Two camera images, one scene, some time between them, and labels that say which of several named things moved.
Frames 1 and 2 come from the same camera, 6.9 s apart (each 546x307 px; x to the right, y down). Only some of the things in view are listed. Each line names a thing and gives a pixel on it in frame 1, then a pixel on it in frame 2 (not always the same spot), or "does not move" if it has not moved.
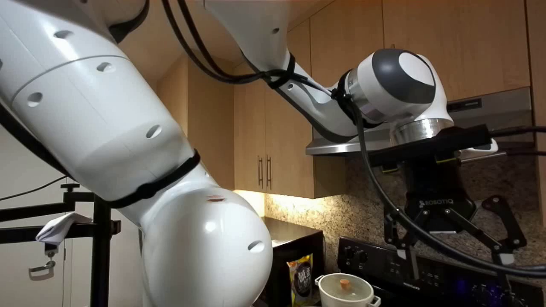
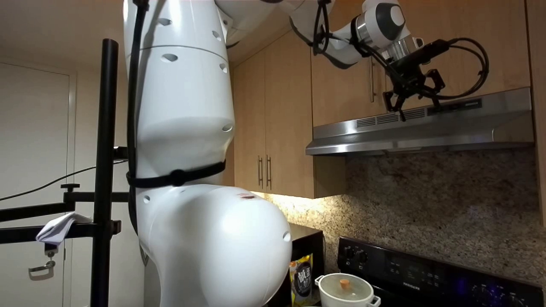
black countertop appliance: (278, 292) does not move
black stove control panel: (407, 278) does not move
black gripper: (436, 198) -> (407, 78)
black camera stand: (80, 211) does not move
